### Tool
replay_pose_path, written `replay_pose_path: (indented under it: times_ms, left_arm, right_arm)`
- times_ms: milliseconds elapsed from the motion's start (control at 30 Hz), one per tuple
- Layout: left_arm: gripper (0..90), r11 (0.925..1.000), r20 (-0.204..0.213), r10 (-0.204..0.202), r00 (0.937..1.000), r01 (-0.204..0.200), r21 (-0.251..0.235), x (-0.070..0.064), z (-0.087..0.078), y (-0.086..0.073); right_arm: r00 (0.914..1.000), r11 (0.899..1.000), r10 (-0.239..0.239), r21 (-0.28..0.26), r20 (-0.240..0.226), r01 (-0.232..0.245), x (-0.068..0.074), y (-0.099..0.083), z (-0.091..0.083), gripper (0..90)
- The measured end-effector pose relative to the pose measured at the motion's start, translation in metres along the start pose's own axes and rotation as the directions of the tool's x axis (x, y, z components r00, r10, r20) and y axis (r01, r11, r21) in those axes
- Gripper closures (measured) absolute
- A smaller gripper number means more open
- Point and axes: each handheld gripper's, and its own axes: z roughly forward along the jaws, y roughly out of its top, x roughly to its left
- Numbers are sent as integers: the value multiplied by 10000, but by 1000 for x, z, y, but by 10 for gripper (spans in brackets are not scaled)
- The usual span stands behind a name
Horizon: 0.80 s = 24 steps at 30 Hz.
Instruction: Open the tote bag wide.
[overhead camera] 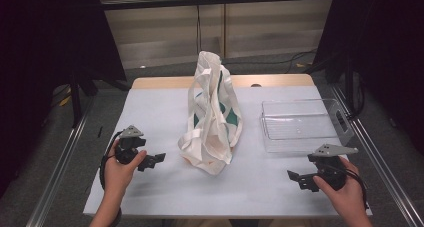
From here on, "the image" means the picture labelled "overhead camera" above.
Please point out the clear plastic bin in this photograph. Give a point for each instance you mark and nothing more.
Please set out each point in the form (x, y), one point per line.
(300, 127)

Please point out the person's right hand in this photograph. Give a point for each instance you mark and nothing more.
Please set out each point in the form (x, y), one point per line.
(350, 197)

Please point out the white canvas tote bag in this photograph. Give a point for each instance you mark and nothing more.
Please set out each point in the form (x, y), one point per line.
(210, 120)

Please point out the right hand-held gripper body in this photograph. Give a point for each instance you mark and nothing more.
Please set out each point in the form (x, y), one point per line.
(333, 173)

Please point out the black stand post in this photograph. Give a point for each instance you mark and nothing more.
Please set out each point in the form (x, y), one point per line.
(349, 87)
(75, 100)

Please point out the aluminium frame rail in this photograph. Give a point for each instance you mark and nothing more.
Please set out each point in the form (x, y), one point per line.
(383, 167)
(56, 173)

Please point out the black curtain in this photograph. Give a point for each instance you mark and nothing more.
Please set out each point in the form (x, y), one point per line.
(40, 53)
(383, 37)

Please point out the person's left hand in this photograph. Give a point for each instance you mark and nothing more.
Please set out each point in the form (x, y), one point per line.
(118, 175)

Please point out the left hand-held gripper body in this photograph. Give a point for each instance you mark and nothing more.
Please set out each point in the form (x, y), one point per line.
(128, 150)

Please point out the light grey table mat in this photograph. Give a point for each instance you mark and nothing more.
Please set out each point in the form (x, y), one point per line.
(160, 113)

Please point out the black horizontal bar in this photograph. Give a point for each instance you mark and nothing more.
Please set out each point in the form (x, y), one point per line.
(216, 1)

